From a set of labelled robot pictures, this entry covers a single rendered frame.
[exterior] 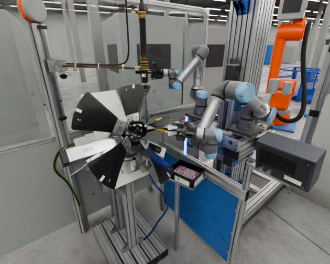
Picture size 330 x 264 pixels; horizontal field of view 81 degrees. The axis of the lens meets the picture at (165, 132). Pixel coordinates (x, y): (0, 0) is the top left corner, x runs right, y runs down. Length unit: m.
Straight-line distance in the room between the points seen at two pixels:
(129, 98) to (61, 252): 1.52
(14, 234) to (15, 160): 0.68
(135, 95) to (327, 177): 2.20
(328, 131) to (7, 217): 3.03
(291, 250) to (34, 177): 2.31
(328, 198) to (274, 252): 0.95
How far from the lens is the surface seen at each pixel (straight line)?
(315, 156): 1.04
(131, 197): 1.58
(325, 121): 2.54
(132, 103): 1.29
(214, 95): 1.31
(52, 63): 1.51
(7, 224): 2.18
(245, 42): 1.85
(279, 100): 4.93
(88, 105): 1.17
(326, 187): 2.79
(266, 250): 2.22
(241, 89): 1.22
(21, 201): 2.06
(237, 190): 1.36
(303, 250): 2.37
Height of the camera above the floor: 1.66
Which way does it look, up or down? 24 degrees down
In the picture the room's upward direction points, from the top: straight up
